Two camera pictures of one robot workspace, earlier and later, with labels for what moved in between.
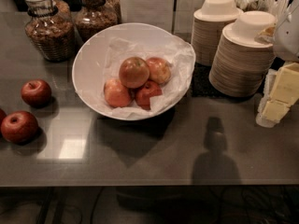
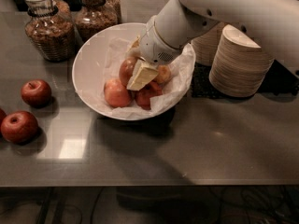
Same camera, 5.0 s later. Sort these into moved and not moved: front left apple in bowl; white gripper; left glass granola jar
Moved: white gripper
Not moved: left glass granola jar; front left apple in bowl
